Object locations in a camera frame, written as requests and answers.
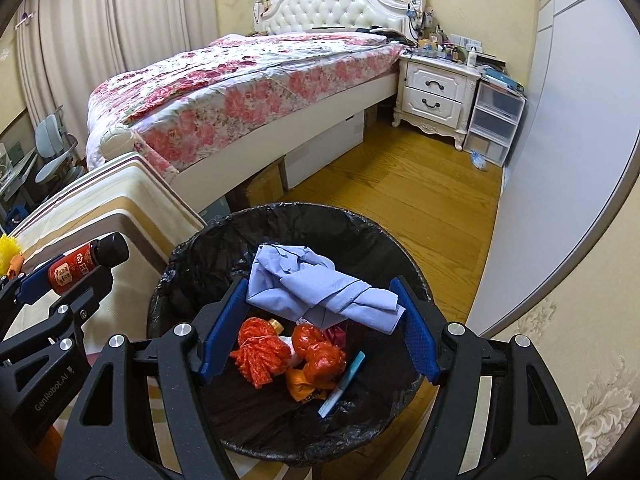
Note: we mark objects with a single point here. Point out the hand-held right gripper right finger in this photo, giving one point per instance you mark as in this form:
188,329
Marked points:
417,332

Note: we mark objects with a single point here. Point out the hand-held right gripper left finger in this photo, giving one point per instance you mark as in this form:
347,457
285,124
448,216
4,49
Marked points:
220,332

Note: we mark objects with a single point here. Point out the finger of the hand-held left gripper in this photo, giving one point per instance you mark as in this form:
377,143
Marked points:
32,285
92,292

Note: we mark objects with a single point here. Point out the amber bottle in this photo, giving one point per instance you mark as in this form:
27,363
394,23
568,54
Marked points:
85,265

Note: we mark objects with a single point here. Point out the orange foam net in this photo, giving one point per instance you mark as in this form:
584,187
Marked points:
260,355

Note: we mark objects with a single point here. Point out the white tissue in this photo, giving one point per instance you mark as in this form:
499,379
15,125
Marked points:
296,357

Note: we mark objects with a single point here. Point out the dark red ribbon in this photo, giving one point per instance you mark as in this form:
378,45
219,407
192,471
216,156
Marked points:
336,335

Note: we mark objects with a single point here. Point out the teal white marker pen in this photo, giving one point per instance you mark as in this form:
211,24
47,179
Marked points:
345,382

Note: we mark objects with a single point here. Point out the orange plastic bag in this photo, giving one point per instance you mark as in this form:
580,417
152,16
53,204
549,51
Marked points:
317,355

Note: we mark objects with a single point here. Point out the light blue cloth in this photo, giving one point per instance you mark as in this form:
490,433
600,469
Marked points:
310,285

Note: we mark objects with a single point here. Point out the black-lined trash bin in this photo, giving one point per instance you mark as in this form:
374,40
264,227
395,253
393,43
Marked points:
280,430

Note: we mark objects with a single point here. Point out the small orange object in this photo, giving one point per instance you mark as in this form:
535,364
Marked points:
17,262

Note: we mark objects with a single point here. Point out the striped tablecloth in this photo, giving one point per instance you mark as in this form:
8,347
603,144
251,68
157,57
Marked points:
100,200

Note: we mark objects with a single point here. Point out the white study desk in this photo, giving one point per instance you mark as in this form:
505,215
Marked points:
15,170

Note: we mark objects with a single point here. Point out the blue grey desk chair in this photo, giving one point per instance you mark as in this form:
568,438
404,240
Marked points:
50,135

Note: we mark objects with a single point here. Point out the cardboard box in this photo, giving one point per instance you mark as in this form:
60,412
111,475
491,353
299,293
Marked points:
260,185

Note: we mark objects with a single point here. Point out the blue white wrapper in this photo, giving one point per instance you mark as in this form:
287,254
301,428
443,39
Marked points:
477,160

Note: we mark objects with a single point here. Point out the white storage box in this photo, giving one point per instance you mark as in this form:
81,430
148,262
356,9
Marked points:
330,147

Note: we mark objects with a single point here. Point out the clear plastic drawer unit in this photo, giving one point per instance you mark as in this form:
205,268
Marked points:
492,120

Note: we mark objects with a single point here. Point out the white nightstand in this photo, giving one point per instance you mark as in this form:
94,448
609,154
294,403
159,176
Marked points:
435,95

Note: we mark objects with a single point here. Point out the bed with floral quilt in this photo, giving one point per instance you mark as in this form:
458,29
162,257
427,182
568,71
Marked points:
225,85

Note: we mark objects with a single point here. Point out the white wardrobe door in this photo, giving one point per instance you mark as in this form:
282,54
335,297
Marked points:
575,135

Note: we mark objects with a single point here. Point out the blue flat box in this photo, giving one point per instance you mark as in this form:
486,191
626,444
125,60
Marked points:
502,80

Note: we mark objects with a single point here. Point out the beige pleated curtain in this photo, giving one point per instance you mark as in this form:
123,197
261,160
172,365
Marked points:
125,20

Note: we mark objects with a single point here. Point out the clutter of small nightstand items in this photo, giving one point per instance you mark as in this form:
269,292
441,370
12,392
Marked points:
450,45

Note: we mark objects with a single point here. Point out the white tufted headboard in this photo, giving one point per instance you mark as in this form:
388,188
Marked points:
330,10

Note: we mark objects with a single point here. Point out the white bed frame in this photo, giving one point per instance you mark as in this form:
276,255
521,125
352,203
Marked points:
225,172

